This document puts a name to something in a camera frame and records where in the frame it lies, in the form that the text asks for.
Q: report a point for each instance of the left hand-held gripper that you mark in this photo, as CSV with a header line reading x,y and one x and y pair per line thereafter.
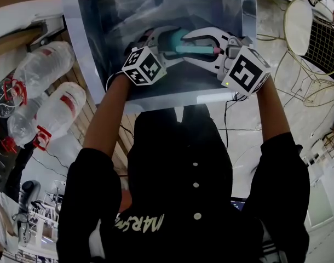
x,y
143,67

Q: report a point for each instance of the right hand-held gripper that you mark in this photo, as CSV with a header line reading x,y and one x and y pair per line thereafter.
x,y
246,73

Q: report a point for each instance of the teal round plastic object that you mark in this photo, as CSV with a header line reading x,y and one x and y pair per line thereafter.
x,y
177,38

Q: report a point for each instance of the person's right forearm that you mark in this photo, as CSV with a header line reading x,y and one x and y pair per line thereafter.
x,y
273,114

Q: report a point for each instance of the person's left forearm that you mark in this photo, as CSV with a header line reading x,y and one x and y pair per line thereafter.
x,y
106,119

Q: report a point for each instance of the stainless steel sink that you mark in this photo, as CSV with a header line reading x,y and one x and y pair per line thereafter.
x,y
101,37

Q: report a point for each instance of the wooden plank pallet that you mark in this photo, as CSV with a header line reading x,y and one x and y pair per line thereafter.
x,y
94,103

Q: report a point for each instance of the clear plastic water jug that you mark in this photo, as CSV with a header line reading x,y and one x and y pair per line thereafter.
x,y
45,67
61,108
1,103
20,125

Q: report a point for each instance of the person's black jacket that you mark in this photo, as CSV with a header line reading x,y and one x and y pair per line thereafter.
x,y
169,188

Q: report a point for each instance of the small cardboard box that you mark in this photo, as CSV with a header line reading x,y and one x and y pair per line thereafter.
x,y
13,41

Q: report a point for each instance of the dark screen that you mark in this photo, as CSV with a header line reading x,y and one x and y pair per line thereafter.
x,y
237,205

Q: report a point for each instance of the dark grey rounded device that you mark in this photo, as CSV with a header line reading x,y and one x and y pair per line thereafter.
x,y
30,190

